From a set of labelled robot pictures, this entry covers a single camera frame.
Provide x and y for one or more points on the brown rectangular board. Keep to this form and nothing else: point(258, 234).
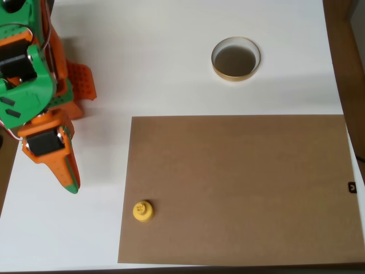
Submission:
point(236, 188)

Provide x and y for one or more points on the small yellow plastic piece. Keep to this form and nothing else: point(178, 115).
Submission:
point(143, 212)

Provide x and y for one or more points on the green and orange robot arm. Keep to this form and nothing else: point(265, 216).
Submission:
point(28, 94)

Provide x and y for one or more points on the round gold-rimmed dish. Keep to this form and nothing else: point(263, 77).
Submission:
point(235, 61)

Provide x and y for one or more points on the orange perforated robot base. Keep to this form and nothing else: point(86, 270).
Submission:
point(82, 80)

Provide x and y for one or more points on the small black tag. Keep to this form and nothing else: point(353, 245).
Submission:
point(352, 187)

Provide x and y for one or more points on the orange gripper black servo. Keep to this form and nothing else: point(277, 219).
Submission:
point(45, 144)

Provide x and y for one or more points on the large white sheet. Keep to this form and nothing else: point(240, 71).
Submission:
point(171, 57)

